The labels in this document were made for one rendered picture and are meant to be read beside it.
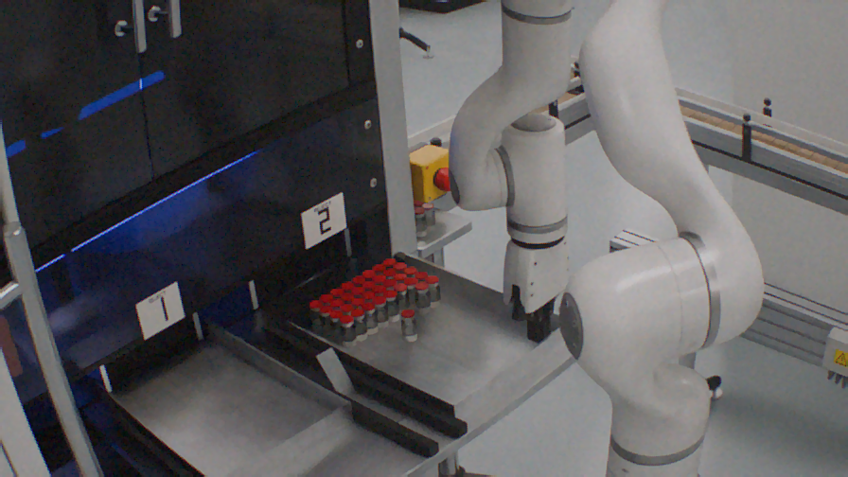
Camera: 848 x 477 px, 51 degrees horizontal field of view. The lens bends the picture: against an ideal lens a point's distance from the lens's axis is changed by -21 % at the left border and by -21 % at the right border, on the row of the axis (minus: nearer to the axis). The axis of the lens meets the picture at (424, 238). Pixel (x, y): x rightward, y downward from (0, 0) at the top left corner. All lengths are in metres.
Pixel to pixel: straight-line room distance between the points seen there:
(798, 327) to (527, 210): 1.09
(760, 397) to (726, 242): 1.94
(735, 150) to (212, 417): 1.26
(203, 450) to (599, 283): 0.68
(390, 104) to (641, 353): 0.86
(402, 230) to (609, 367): 0.89
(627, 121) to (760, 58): 1.82
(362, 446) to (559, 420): 1.49
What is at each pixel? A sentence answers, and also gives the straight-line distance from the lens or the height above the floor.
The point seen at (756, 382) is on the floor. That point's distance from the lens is 3.01.
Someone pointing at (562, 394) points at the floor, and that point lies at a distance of 2.97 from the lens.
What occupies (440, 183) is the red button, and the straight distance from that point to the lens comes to 1.82.
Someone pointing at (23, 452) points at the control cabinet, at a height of 1.31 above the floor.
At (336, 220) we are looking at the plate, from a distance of 1.70.
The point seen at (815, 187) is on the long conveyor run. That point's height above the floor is 0.88.
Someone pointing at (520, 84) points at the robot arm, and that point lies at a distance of 1.31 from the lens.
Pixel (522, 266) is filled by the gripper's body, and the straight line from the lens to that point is 1.45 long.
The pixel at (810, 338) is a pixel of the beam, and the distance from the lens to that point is 2.35.
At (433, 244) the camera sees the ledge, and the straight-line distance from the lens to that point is 1.89.
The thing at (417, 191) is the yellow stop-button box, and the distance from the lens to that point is 1.84.
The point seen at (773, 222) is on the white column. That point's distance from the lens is 2.98.
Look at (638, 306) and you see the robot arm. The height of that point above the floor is 1.26.
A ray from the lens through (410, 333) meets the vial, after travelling 1.61.
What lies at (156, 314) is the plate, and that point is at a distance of 1.52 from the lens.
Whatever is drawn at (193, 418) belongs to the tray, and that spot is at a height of 0.88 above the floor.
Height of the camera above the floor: 1.77
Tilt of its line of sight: 28 degrees down
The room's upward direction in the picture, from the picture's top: 5 degrees counter-clockwise
